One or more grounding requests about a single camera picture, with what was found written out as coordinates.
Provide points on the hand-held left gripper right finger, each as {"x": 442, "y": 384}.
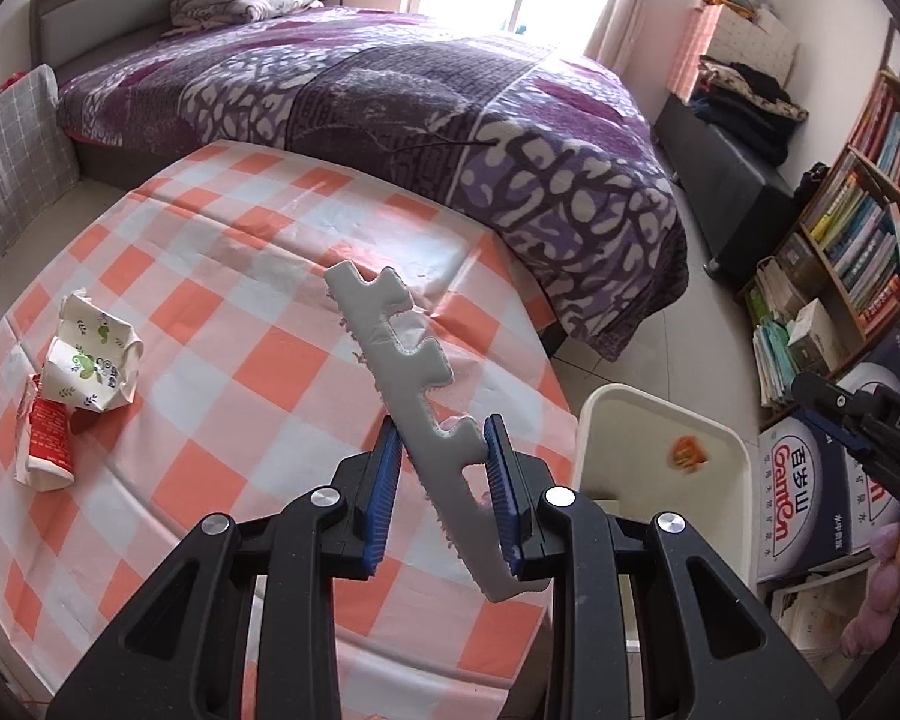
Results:
{"x": 502, "y": 495}

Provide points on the white blue printed carton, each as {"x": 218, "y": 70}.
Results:
{"x": 802, "y": 487}

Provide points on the red yellow toys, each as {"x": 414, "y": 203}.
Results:
{"x": 727, "y": 0}

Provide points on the red cloth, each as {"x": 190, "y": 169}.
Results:
{"x": 11, "y": 81}

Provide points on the white plastic bin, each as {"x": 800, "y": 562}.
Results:
{"x": 645, "y": 427}

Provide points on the stack of booklets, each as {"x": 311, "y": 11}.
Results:
{"x": 772, "y": 345}

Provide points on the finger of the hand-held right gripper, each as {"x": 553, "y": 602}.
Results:
{"x": 825, "y": 394}

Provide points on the orange checked tablecloth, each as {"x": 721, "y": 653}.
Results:
{"x": 217, "y": 277}

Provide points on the small white box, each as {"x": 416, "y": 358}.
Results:
{"x": 814, "y": 334}

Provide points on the crushed green print paper cup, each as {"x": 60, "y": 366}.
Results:
{"x": 90, "y": 367}

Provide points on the pink white storage cabinet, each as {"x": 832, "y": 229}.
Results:
{"x": 750, "y": 45}

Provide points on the black bench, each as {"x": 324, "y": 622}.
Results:
{"x": 727, "y": 187}

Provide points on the wooden bookshelf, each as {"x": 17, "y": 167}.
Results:
{"x": 840, "y": 165}

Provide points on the black bag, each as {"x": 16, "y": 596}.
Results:
{"x": 811, "y": 181}

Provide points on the small orange scrap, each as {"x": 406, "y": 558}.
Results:
{"x": 686, "y": 455}

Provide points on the folded white patterned quilt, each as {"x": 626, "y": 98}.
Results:
{"x": 270, "y": 1}

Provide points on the dark wooden bed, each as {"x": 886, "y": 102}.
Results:
{"x": 97, "y": 22}

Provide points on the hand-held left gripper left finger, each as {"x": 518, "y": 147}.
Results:
{"x": 386, "y": 495}

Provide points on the row of books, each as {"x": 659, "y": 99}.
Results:
{"x": 862, "y": 247}

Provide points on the red white packet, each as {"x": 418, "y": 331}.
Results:
{"x": 49, "y": 439}

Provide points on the purple patterned blanket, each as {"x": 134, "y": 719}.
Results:
{"x": 390, "y": 105}

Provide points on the pile of dark clothes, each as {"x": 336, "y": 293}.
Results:
{"x": 750, "y": 105}

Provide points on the white curtain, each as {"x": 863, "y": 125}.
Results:
{"x": 622, "y": 15}

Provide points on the grey notched foam strip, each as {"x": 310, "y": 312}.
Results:
{"x": 412, "y": 390}

